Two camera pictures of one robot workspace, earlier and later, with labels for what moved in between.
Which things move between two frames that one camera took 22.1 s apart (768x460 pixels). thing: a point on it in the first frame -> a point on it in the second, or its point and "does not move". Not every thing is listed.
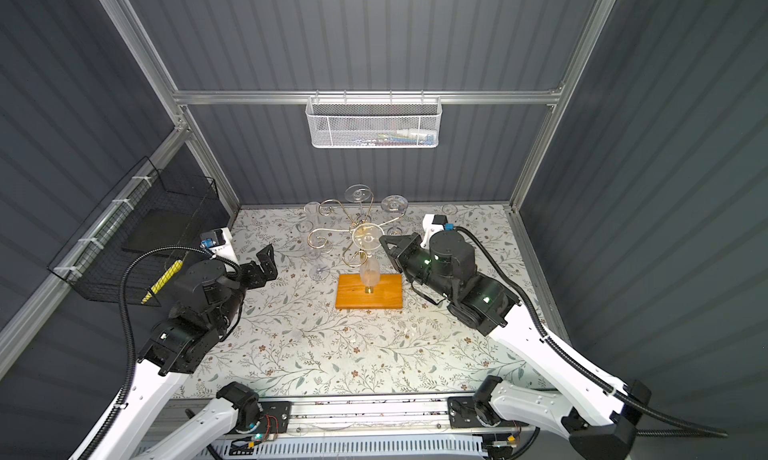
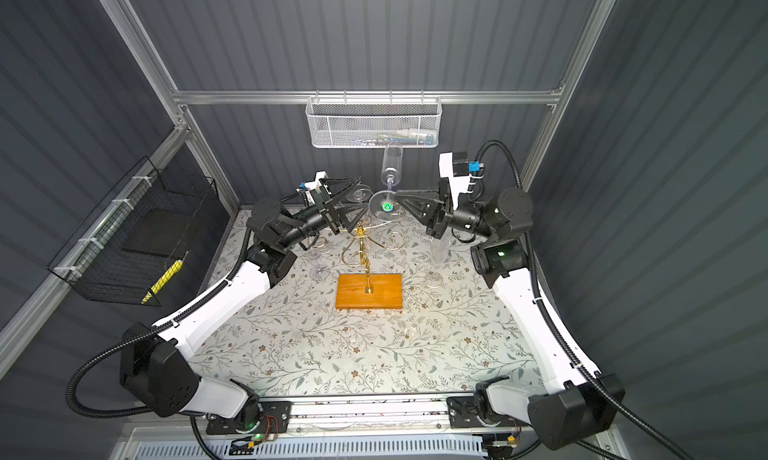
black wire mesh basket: x=153 y=209 does not move
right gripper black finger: x=402 y=244 -> x=430 y=202
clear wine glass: x=358 y=193 does not move
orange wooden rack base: x=387 y=293 does not move
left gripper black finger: x=267 y=262 -> x=338 y=188
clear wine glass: x=319 y=272 does not move
